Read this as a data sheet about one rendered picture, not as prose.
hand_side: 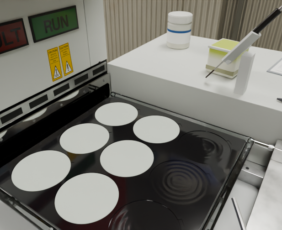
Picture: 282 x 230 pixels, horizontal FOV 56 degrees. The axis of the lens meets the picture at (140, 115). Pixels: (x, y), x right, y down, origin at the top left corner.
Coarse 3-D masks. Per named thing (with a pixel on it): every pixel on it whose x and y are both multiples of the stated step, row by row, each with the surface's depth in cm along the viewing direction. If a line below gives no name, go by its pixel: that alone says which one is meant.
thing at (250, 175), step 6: (234, 162) 56; (246, 168) 54; (252, 168) 54; (240, 174) 55; (246, 174) 54; (252, 174) 53; (258, 174) 53; (264, 174) 53; (240, 180) 55; (246, 180) 54; (252, 180) 54; (258, 180) 53; (258, 186) 54
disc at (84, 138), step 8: (72, 128) 57; (80, 128) 57; (88, 128) 57; (96, 128) 57; (104, 128) 57; (64, 136) 55; (72, 136) 55; (80, 136) 55; (88, 136) 55; (96, 136) 55; (104, 136) 55; (64, 144) 53; (72, 144) 53; (80, 144) 53; (88, 144) 53; (96, 144) 53; (104, 144) 53; (72, 152) 51; (80, 152) 51; (88, 152) 51
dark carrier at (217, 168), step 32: (64, 128) 57; (128, 128) 57; (192, 128) 57; (96, 160) 49; (160, 160) 49; (192, 160) 49; (224, 160) 49; (32, 192) 43; (128, 192) 43; (160, 192) 43; (192, 192) 43; (64, 224) 38; (96, 224) 38; (128, 224) 38; (160, 224) 38; (192, 224) 38
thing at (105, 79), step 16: (96, 80) 67; (64, 96) 60; (80, 96) 64; (32, 112) 55; (48, 112) 57; (80, 112) 68; (0, 128) 50; (16, 128) 51; (0, 144) 50; (32, 144) 57
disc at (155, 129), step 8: (144, 120) 60; (152, 120) 60; (160, 120) 60; (168, 120) 60; (136, 128) 57; (144, 128) 57; (152, 128) 57; (160, 128) 57; (168, 128) 57; (176, 128) 57; (144, 136) 55; (152, 136) 55; (160, 136) 55; (168, 136) 55; (176, 136) 55
